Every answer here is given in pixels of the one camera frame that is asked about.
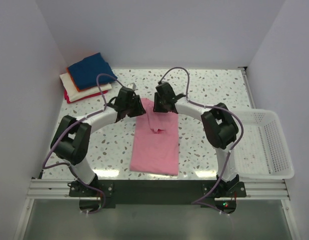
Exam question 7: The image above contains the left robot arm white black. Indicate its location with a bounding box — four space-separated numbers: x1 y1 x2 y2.
49 87 146 196

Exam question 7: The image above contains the blue folded t shirt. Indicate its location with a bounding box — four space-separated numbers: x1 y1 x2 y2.
68 52 117 92

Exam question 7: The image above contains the pink t shirt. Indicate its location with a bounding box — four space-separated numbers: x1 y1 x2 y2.
129 98 179 176

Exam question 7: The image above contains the red folded t shirt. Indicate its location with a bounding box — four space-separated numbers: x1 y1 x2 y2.
63 90 101 104

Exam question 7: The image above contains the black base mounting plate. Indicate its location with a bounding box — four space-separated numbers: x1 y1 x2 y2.
67 178 247 211

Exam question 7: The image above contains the white plastic laundry basket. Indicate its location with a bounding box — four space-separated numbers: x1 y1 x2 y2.
234 109 295 180

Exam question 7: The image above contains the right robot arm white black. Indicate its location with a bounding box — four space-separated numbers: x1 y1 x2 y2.
153 81 244 197

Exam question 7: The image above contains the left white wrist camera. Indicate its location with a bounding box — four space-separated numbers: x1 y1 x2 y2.
126 82 137 91

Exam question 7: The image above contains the white folded t shirt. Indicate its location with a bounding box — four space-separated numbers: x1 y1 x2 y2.
59 72 113 103

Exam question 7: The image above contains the orange folded t shirt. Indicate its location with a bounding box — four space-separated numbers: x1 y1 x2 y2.
66 67 81 92

